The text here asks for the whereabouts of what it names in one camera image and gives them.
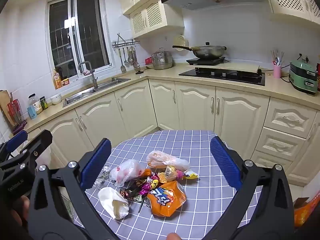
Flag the glass jar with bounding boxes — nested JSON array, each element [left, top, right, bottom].
[[28, 94, 43, 115]]

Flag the blue checked tablecloth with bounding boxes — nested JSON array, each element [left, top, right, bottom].
[[72, 129, 265, 240]]

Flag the window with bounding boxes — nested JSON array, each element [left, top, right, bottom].
[[47, 0, 112, 80]]

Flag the wrapped bread bun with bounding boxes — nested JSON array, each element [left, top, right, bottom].
[[146, 150, 190, 173]]

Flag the orange bottle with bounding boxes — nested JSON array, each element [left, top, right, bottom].
[[53, 69, 63, 89]]

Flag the steel wok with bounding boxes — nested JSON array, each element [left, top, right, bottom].
[[172, 42, 227, 60]]

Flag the black gas stove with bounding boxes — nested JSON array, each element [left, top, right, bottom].
[[178, 67, 265, 86]]

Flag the orange snack bag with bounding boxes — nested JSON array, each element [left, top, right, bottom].
[[146, 181, 187, 217]]

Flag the cream lower kitchen cabinet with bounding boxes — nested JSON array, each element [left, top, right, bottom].
[[25, 79, 320, 188]]

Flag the silver foil wrapper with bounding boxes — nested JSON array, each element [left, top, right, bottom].
[[94, 165, 111, 188]]

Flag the slotted steel spatula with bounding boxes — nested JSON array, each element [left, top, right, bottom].
[[119, 48, 127, 73]]

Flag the steel stock pot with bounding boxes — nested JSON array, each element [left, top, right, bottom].
[[151, 48, 173, 70]]

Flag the large cream drawer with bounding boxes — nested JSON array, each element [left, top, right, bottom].
[[264, 99, 317, 138]]

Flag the yellow wrapper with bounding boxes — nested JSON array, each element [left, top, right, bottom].
[[182, 169, 200, 180]]

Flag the wall utensil rack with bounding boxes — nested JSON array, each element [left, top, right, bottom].
[[112, 33, 140, 49]]

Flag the round cream wall trivet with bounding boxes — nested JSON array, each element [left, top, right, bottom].
[[173, 34, 188, 52]]

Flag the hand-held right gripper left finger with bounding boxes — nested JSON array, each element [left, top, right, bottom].
[[27, 138, 118, 240]]

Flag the person's left hand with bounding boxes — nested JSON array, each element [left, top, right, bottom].
[[7, 195, 30, 227]]

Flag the steel sink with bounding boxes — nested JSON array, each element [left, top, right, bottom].
[[62, 77, 131, 107]]

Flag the wooden cutting board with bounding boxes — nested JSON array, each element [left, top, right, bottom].
[[0, 90, 15, 128]]

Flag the steel faucet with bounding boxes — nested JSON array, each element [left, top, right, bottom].
[[78, 61, 98, 89]]

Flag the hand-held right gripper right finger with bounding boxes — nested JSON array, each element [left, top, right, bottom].
[[200, 136, 295, 240]]

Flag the small cream drawer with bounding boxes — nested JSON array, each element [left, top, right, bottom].
[[250, 152, 293, 173]]

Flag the medium cream drawer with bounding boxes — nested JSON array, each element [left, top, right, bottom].
[[255, 127, 306, 161]]

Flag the red knife holder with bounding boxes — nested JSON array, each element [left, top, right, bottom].
[[7, 99, 27, 130]]

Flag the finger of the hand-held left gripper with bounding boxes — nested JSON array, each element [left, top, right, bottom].
[[10, 129, 53, 173], [0, 130, 28, 162]]

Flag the white plastic bag red print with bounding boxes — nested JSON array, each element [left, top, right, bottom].
[[109, 159, 145, 187]]

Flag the black snack packet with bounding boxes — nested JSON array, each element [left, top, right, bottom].
[[119, 180, 148, 203]]

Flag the purple candy wrapper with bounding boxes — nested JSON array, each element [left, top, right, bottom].
[[140, 179, 160, 195]]

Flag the black induction cooker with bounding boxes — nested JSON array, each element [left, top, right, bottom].
[[186, 56, 225, 66]]

